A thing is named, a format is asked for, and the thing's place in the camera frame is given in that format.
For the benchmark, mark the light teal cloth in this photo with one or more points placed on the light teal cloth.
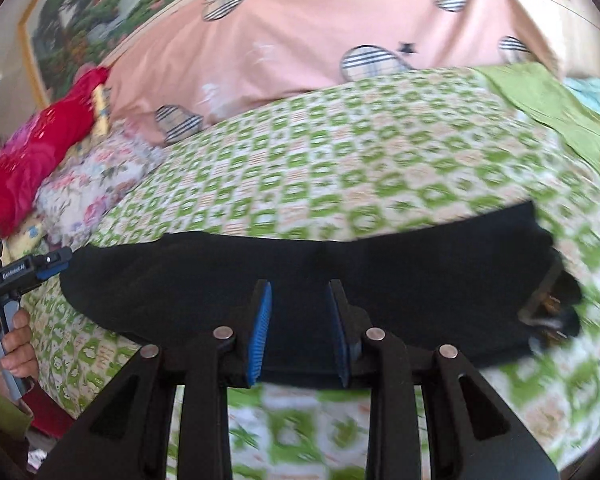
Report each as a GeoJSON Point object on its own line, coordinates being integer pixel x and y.
{"type": "Point", "coordinates": [595, 97]}

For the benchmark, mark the green checkered bed sheet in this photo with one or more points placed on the green checkered bed sheet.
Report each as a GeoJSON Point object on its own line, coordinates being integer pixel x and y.
{"type": "Point", "coordinates": [330, 160]}

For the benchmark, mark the red pillow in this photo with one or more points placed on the red pillow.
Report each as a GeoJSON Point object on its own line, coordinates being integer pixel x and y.
{"type": "Point", "coordinates": [35, 155]}

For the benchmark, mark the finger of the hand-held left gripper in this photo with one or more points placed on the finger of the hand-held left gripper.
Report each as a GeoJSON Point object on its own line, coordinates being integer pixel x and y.
{"type": "Point", "coordinates": [54, 263]}

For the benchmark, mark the pink quilt with plaid hearts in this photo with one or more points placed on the pink quilt with plaid hearts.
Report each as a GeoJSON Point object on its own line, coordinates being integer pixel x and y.
{"type": "Point", "coordinates": [305, 45]}

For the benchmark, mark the green cloth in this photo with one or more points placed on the green cloth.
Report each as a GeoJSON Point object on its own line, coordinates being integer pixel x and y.
{"type": "Point", "coordinates": [560, 110]}

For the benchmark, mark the person's left hand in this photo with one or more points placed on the person's left hand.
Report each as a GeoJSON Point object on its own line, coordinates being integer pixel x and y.
{"type": "Point", "coordinates": [15, 347]}

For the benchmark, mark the black pants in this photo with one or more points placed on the black pants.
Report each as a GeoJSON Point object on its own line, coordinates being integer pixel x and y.
{"type": "Point", "coordinates": [300, 290]}

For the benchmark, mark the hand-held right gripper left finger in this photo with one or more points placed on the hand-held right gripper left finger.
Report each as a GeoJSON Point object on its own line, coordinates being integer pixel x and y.
{"type": "Point", "coordinates": [261, 327]}

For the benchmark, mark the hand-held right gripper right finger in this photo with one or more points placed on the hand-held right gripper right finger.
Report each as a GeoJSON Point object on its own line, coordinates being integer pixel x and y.
{"type": "Point", "coordinates": [339, 332]}

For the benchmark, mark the landscape wall painting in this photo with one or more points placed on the landscape wall painting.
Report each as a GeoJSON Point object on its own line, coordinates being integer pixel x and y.
{"type": "Point", "coordinates": [95, 15]}

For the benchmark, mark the yellow patterned cloth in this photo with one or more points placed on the yellow patterned cloth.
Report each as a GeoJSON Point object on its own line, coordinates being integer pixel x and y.
{"type": "Point", "coordinates": [100, 110]}

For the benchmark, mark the floral pillow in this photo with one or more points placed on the floral pillow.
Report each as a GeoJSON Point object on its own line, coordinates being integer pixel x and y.
{"type": "Point", "coordinates": [95, 185]}

